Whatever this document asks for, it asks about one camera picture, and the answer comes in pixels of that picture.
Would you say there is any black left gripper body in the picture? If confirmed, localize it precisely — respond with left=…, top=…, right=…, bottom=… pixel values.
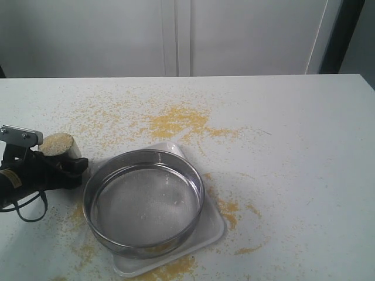
left=1, top=146, right=63, bottom=197

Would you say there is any stainless steel cup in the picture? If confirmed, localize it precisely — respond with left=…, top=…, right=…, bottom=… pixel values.
left=38, top=133, right=81, bottom=159

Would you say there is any yellow and white grain mix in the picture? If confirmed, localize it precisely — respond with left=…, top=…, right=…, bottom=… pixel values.
left=38, top=133, right=74, bottom=156

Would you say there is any round steel mesh sieve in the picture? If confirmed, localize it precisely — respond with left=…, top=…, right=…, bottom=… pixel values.
left=83, top=149, right=205, bottom=259

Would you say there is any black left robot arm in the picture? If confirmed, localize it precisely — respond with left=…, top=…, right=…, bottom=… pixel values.
left=1, top=145, right=88, bottom=208

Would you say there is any white cabinet behind table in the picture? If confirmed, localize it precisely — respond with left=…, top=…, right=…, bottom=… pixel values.
left=1, top=1, right=341, bottom=78

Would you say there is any white square plastic tray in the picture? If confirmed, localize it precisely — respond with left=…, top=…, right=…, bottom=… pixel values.
left=92, top=141, right=225, bottom=277

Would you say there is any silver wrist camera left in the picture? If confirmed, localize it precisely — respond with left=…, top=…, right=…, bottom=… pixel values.
left=1, top=125, right=43, bottom=148

